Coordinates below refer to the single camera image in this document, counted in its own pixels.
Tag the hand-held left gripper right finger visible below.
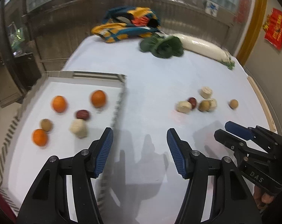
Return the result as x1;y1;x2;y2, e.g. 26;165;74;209
167;128;259;224

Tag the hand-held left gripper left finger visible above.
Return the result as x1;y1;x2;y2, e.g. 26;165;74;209
16;127;115;224

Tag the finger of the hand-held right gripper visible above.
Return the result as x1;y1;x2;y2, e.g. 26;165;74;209
225;121;282;155
214;129;272;162

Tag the beige yam piece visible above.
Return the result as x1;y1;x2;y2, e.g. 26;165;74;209
207;98;218;111
177;101;193;114
69;119;88;139
200;87;213;99

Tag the red date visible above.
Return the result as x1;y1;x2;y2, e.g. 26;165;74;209
75;109;91;121
188;97;198;110

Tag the orange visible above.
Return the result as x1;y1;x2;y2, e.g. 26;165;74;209
32;128;49;147
90;90;107;109
51;95;68;114

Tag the large brown longan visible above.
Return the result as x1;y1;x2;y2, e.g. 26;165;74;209
39;119;53;132

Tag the striped cardboard box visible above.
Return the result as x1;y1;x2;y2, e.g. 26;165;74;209
0;71;128;217

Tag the person's right hand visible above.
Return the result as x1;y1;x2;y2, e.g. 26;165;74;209
252;184;275;209

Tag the white daikon radish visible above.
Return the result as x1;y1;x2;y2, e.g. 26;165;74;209
172;33;236;70

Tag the green leafy vegetable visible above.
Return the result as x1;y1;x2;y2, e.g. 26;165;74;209
139;34;184;59

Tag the small blue white picture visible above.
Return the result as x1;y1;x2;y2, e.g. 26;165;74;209
205;0;218;17

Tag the colourful patterned cloth bag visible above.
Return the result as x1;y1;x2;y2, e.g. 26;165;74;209
91;6;161;43

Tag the red wall poster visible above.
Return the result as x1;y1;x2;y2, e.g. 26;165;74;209
262;7;282;50

